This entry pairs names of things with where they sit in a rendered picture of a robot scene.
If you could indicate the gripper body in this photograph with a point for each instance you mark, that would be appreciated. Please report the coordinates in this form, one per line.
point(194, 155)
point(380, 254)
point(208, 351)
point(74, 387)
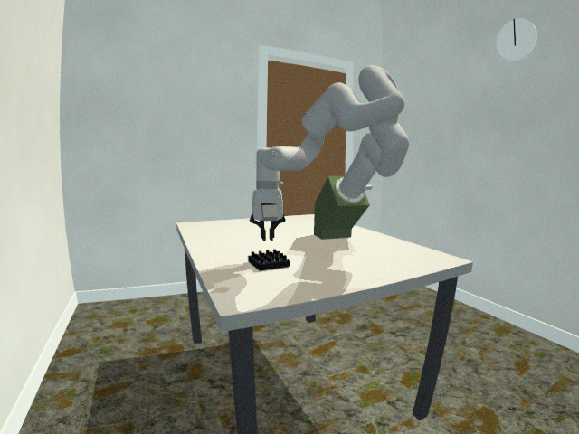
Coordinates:
point(266, 196)

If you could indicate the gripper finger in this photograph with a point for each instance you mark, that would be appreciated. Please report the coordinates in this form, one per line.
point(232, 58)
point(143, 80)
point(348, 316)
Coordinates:
point(261, 225)
point(273, 227)

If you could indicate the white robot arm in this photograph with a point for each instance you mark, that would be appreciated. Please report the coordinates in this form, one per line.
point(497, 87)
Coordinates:
point(341, 103)

